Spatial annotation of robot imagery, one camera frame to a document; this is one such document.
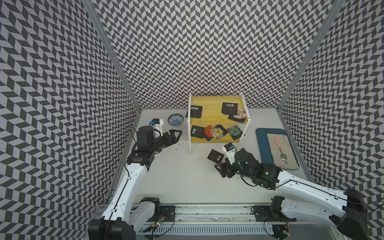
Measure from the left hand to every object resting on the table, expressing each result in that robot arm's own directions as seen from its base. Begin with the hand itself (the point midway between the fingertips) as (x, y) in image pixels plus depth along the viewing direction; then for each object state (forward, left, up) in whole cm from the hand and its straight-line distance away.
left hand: (177, 135), depth 76 cm
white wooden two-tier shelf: (+3, -20, +9) cm, 22 cm away
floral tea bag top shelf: (+3, -31, +10) cm, 32 cm away
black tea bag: (+8, -10, +9) cm, 15 cm away
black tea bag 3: (+7, -10, -7) cm, 14 cm away
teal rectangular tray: (+4, -54, -23) cm, 58 cm away
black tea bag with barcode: (-1, -21, -21) cm, 30 cm away
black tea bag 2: (+9, -27, +10) cm, 30 cm away
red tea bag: (+6, -16, -6) cm, 18 cm away
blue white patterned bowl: (+27, +6, -20) cm, 34 cm away
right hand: (-12, -22, -9) cm, 27 cm away
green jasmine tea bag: (+7, -32, -8) cm, 34 cm away
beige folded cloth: (-6, -67, -23) cm, 71 cm away
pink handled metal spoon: (-2, -63, -22) cm, 67 cm away
